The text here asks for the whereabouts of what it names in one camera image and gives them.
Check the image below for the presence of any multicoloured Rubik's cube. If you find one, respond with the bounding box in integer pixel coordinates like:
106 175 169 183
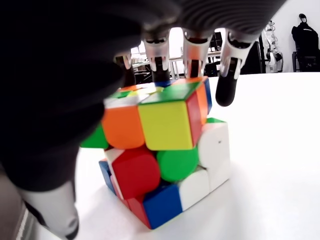
79 76 232 230

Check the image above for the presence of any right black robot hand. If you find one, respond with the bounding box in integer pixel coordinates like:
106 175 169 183
0 0 287 240

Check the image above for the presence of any white hanging humanoid robot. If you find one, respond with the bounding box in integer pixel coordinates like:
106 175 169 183
264 21 285 73

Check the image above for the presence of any black case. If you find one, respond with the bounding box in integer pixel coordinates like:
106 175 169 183
239 41 264 75

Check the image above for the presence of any black clothed figure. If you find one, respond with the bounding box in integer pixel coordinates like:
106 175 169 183
291 13 320 73

